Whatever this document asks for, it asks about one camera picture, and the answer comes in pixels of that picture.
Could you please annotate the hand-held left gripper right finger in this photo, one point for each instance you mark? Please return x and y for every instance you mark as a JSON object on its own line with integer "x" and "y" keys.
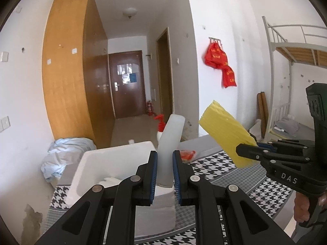
{"x": 175, "y": 176}

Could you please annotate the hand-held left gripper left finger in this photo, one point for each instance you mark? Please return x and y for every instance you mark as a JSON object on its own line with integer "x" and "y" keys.
{"x": 154, "y": 173}

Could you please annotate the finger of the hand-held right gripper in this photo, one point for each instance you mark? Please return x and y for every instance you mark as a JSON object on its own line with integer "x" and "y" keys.
{"x": 265, "y": 145}
{"x": 249, "y": 151}

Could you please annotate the yellow foam net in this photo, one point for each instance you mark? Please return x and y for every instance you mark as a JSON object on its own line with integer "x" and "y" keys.
{"x": 224, "y": 132}

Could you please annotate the white foam sheet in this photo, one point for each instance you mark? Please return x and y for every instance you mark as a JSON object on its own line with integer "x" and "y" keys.
{"x": 170, "y": 145}

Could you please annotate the white foam box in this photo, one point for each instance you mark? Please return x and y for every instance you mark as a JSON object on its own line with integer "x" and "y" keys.
{"x": 112, "y": 158}

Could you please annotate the person's right hand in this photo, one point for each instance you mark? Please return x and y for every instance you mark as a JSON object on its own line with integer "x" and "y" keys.
{"x": 301, "y": 208}

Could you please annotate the white plastic bag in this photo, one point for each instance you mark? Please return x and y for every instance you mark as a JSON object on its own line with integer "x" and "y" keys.
{"x": 257, "y": 130}

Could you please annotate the houndstooth tablecloth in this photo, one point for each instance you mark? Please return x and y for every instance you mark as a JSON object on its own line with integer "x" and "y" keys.
{"x": 242, "y": 173}

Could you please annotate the red snack packet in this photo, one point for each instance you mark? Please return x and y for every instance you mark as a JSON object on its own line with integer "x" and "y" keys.
{"x": 187, "y": 155}

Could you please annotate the grey pillow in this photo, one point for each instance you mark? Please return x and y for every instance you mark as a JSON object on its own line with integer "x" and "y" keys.
{"x": 287, "y": 127}

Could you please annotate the brown wooden board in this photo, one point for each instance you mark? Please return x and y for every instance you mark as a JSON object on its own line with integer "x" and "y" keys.
{"x": 262, "y": 112}

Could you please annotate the small white cup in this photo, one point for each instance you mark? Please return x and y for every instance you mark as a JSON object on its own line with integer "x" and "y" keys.
{"x": 131, "y": 141}

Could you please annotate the grey mattress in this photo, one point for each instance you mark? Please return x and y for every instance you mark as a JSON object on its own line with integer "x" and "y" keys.
{"x": 304, "y": 132}

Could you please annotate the white red pump bottle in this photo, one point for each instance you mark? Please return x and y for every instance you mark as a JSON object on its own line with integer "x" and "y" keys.
{"x": 161, "y": 125}

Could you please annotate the red fire extinguisher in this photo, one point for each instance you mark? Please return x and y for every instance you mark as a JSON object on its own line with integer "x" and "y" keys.
{"x": 149, "y": 108}

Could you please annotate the red printed bag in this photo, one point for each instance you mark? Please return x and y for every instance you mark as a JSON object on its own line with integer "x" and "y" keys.
{"x": 229, "y": 77}
{"x": 216, "y": 56}

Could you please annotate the dark brown entrance door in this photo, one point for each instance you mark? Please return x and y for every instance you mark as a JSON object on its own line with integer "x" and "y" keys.
{"x": 127, "y": 99}

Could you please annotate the white metal bunk bed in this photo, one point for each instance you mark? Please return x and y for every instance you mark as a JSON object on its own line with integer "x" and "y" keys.
{"x": 272, "y": 56}

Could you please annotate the light blue crumpled sheet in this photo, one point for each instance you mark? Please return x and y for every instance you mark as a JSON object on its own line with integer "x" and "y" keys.
{"x": 66, "y": 153}

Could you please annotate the light wooden side door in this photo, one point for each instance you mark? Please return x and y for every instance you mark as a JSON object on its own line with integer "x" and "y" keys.
{"x": 164, "y": 76}

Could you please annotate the blue door notice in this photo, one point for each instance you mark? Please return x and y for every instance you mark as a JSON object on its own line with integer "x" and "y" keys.
{"x": 133, "y": 77}

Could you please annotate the white door notice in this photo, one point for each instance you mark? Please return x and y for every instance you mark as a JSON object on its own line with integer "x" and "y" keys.
{"x": 124, "y": 69}

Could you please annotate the wooden wardrobe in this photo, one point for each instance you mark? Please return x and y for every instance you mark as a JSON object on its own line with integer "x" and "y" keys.
{"x": 66, "y": 69}

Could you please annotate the round ceiling lamp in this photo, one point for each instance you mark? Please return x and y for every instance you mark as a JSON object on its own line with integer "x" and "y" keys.
{"x": 130, "y": 12}

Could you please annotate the metal wall hook rack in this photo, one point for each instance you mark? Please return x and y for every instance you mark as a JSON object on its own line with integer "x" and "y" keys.
{"x": 214, "y": 39}

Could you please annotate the white wall outlet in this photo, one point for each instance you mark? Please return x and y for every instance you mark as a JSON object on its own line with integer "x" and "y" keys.
{"x": 6, "y": 123}
{"x": 1, "y": 125}

